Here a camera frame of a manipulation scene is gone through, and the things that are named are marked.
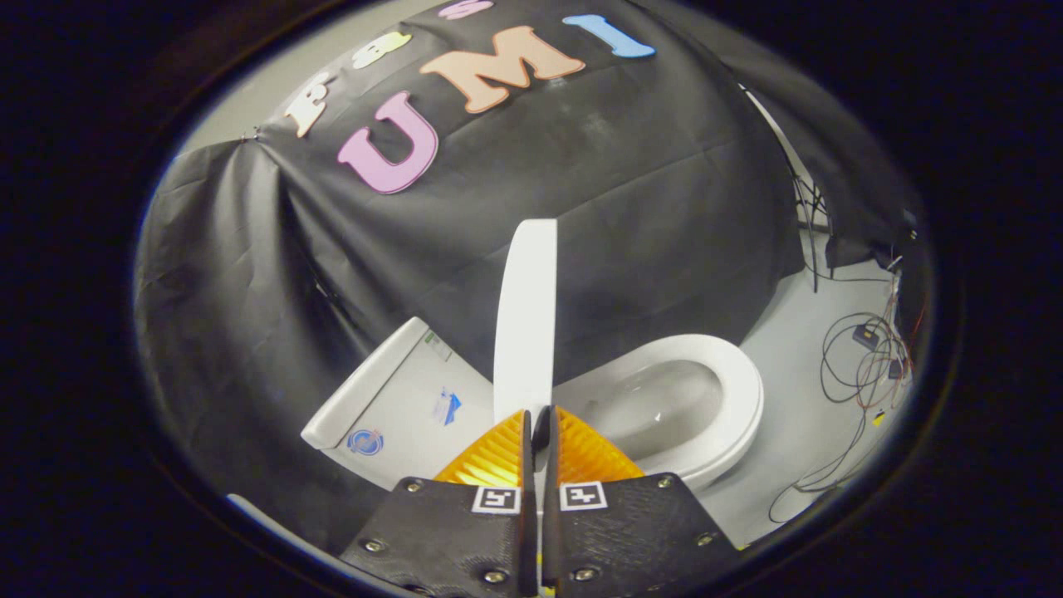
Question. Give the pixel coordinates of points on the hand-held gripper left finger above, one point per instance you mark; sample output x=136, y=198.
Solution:
x=448, y=531

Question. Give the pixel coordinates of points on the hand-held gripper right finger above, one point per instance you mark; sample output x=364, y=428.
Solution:
x=631, y=531

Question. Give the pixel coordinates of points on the black power adapter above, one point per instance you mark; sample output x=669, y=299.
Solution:
x=865, y=335

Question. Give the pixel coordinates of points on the white tank cover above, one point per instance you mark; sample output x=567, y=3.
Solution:
x=365, y=390

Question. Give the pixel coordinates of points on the white toilet lid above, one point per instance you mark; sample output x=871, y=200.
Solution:
x=527, y=332

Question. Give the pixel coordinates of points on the white toilet bowl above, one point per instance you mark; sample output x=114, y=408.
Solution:
x=656, y=407

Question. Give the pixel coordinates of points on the black backdrop cloth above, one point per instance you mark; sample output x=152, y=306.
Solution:
x=623, y=191

